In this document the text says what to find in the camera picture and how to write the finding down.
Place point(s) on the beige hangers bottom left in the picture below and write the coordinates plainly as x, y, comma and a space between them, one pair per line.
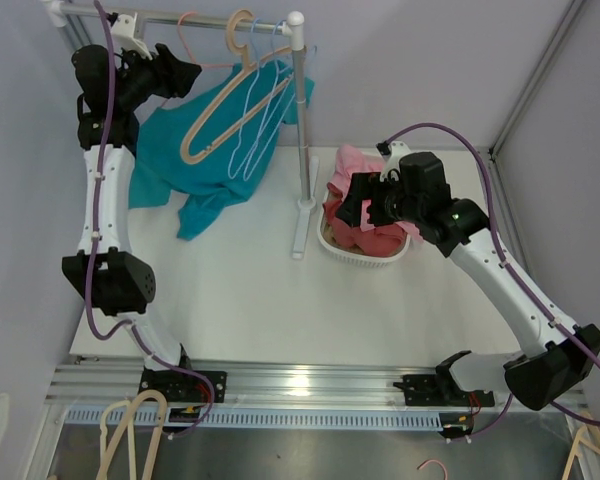
126, 426

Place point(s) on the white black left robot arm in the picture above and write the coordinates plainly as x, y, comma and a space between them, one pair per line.
117, 287

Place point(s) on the white perforated plastic basket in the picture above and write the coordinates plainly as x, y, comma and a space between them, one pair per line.
377, 247

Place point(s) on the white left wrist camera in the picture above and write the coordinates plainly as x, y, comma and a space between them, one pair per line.
127, 33

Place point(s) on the light pink t shirt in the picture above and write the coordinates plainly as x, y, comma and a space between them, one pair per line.
350, 160

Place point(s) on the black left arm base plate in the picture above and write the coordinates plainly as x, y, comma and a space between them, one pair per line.
183, 388

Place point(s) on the beige hanger bottom right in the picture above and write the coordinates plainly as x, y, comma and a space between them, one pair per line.
583, 459

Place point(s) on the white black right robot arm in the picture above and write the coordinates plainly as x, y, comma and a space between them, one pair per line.
554, 352

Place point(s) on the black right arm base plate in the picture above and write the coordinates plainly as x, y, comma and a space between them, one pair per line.
428, 390

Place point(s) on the metal clothes rack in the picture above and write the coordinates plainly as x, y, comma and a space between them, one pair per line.
291, 28

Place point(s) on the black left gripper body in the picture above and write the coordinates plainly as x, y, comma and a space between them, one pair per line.
136, 81

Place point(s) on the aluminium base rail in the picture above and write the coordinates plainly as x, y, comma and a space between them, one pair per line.
100, 380

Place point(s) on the white slotted cable duct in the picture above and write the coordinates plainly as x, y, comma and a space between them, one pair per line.
268, 419

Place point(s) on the beige t shirt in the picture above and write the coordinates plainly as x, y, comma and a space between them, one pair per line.
332, 235

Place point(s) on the aluminium frame post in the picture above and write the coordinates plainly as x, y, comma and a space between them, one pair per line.
541, 69

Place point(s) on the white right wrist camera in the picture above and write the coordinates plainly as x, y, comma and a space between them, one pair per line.
392, 152

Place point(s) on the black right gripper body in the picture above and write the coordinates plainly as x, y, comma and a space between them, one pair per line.
396, 204

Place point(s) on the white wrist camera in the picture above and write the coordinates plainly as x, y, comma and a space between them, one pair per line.
392, 152
127, 33

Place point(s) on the teal t shirt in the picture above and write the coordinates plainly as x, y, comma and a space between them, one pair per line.
232, 172

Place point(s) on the pink wire hanger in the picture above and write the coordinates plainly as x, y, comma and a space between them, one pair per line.
190, 52

